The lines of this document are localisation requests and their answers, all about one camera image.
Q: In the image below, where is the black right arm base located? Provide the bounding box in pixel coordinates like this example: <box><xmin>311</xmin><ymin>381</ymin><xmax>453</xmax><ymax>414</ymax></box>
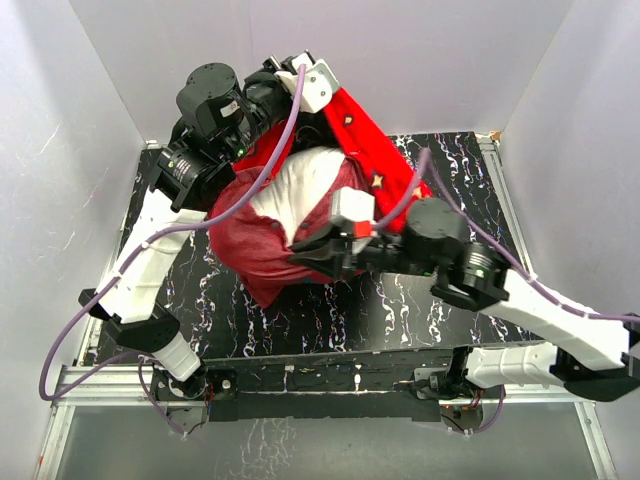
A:
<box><xmin>393</xmin><ymin>368</ymin><xmax>506</xmax><ymax>435</ymax></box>

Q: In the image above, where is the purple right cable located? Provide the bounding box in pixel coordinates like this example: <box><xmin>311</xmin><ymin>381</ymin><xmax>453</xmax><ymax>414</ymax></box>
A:
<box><xmin>372</xmin><ymin>147</ymin><xmax>640</xmax><ymax>322</ymax></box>

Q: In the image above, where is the purple cable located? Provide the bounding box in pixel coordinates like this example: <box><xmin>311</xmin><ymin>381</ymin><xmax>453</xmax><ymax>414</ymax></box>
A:
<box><xmin>372</xmin><ymin>147</ymin><xmax>640</xmax><ymax>322</ymax></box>
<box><xmin>38</xmin><ymin>63</ymin><xmax>307</xmax><ymax>401</ymax></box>

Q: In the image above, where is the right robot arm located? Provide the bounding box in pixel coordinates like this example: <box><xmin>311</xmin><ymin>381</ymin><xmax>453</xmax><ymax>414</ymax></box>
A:
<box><xmin>288</xmin><ymin>198</ymin><xmax>639</xmax><ymax>402</ymax></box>

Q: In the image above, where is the white pillow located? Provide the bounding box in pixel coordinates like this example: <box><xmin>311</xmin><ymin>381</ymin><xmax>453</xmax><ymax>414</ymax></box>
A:
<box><xmin>250</xmin><ymin>147</ymin><xmax>345</xmax><ymax>246</ymax></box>

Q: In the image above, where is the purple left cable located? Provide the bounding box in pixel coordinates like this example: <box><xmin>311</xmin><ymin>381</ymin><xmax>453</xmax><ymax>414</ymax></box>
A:
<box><xmin>38</xmin><ymin>63</ymin><xmax>307</xmax><ymax>401</ymax></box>

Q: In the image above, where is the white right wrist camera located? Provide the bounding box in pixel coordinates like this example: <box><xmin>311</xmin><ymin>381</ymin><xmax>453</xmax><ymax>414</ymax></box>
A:
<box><xmin>329</xmin><ymin>187</ymin><xmax>375</xmax><ymax>239</ymax></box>

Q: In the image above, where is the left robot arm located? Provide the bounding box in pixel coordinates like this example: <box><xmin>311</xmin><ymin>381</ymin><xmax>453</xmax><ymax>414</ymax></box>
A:
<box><xmin>79</xmin><ymin>52</ymin><xmax>318</xmax><ymax>399</ymax></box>

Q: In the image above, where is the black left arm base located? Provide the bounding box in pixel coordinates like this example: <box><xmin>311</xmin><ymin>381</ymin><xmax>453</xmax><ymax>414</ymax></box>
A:
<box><xmin>151</xmin><ymin>365</ymin><xmax>238</xmax><ymax>422</ymax></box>

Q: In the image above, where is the aluminium table frame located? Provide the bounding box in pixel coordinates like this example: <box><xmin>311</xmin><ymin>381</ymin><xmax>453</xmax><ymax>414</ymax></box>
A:
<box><xmin>34</xmin><ymin>132</ymin><xmax>618</xmax><ymax>479</ymax></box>

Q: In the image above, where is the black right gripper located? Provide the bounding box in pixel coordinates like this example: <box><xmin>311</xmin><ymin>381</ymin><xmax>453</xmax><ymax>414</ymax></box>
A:
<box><xmin>285</xmin><ymin>223</ymin><xmax>438</xmax><ymax>285</ymax></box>

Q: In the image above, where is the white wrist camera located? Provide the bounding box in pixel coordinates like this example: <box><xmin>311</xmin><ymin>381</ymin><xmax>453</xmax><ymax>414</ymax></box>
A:
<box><xmin>329</xmin><ymin>187</ymin><xmax>375</xmax><ymax>239</ymax></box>
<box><xmin>299</xmin><ymin>59</ymin><xmax>340</xmax><ymax>114</ymax></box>

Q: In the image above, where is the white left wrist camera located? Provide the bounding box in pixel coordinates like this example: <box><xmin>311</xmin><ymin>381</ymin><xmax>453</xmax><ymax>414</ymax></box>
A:
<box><xmin>299</xmin><ymin>59</ymin><xmax>340</xmax><ymax>114</ymax></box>

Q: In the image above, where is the red patterned pillowcase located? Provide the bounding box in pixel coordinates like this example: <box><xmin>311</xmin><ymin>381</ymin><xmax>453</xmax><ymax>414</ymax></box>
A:
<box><xmin>209</xmin><ymin>89</ymin><xmax>432</xmax><ymax>308</ymax></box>

